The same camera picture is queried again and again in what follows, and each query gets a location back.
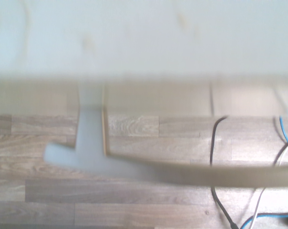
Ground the black floor cable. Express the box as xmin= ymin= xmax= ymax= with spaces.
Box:
xmin=209 ymin=115 xmax=237 ymax=229

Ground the blue and brown floor cable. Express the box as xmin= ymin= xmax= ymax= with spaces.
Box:
xmin=240 ymin=211 xmax=288 ymax=229

